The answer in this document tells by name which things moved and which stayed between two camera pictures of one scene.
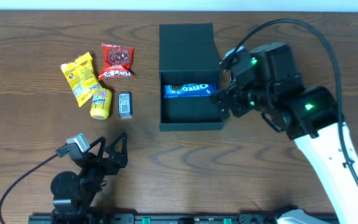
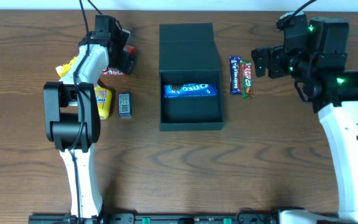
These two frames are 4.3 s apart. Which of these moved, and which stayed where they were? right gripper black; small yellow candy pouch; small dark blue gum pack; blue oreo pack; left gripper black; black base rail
Moved: left gripper black; right gripper black
Stayed: small dark blue gum pack; blue oreo pack; black base rail; small yellow candy pouch
